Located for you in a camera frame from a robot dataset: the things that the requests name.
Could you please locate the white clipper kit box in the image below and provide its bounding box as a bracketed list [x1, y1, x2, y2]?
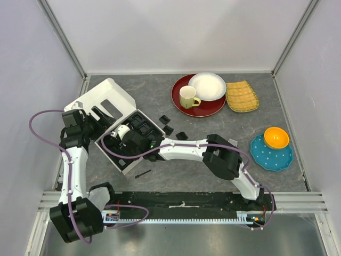
[64, 78, 166, 175]

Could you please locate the small oil bottle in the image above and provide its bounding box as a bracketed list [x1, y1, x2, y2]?
[118, 159, 126, 166]

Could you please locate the black cleaning brush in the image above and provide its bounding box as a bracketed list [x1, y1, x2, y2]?
[135, 170, 152, 179]

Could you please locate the black comb guard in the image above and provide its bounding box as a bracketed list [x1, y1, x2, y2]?
[163, 125, 174, 135]
[175, 132, 188, 140]
[159, 115, 171, 125]

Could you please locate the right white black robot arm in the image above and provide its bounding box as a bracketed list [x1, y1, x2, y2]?
[102, 125, 263, 210]

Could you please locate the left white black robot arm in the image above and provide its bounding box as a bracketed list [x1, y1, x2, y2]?
[50, 108, 117, 243]

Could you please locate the black silver hair clipper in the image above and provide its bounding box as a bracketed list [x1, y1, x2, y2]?
[228, 139, 238, 147]

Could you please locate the yellow-green mug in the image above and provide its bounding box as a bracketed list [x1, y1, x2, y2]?
[179, 85, 201, 109]

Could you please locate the red round plate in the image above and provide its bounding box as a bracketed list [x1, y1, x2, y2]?
[171, 74, 226, 117]

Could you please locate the white paper plate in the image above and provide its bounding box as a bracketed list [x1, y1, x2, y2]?
[188, 72, 227, 101]

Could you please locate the woven bamboo tray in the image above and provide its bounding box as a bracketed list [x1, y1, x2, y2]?
[225, 81, 259, 113]

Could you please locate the blue dotted plate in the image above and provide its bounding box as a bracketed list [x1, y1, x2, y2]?
[250, 134, 294, 172]

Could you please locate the orange bowl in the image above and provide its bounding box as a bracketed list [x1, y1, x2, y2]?
[264, 126, 290, 150]

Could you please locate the white cable duct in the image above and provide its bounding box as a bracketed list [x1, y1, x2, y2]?
[102, 211, 266, 225]

